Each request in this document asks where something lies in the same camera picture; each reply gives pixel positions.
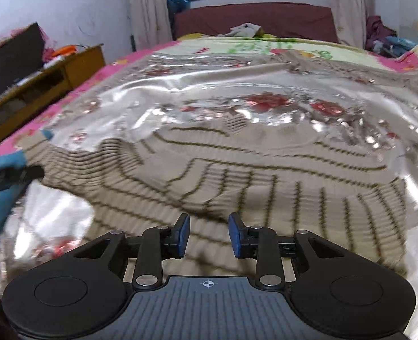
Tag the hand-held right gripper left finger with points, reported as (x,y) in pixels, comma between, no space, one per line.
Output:
(183,235)

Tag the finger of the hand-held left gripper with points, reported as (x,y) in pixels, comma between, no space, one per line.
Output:
(14,177)

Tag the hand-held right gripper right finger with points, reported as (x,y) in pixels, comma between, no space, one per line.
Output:
(235,235)

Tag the beige striped knit sweater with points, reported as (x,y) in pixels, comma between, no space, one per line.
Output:
(230,184)

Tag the maroon clothes pile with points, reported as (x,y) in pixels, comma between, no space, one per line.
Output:
(377,30)

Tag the blue folded clothes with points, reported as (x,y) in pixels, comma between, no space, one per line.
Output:
(400,44)

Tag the black television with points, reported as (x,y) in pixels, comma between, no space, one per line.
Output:
(10,63)

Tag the wooden cabinet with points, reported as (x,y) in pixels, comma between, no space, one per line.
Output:
(78,71)

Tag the orange object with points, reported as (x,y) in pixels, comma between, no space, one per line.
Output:
(65,50)

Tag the silver floral satin cloth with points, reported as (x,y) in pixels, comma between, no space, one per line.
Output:
(212,88)

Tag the pink floral bedsheet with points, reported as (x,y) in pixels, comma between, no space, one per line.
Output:
(230,46)

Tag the white crumpled cloth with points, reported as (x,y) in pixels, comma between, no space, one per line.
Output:
(244,30)

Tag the beige curtain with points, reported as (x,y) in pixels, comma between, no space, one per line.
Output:
(147,10)
(350,7)

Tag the maroon bed headboard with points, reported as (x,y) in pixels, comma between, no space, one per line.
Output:
(265,17)

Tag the blue plastic bag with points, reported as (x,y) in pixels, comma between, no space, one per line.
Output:
(176,1)

